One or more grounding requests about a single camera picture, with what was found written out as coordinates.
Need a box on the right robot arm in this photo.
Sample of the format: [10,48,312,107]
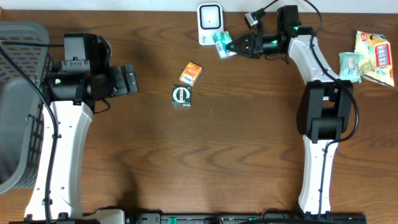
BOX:
[226,5,358,220]

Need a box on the grey plastic shopping basket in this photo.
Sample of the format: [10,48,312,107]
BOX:
[1,22,54,193]

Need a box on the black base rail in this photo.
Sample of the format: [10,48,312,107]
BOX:
[9,207,368,224]

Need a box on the white blue snack bag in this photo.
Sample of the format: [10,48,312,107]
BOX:
[354,30,394,87]

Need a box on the white barcode scanner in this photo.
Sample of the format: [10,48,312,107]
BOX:
[197,3,224,46]

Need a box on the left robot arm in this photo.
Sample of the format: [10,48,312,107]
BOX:
[24,33,139,223]

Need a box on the black round-logo packet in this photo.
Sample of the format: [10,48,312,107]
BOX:
[172,85,192,106]

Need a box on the teal candy pouch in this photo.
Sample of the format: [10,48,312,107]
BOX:
[339,52,363,83]

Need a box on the small teal box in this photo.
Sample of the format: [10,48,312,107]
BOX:
[213,31,236,59]

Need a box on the small orange box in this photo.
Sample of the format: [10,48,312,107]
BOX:
[179,62,203,86]

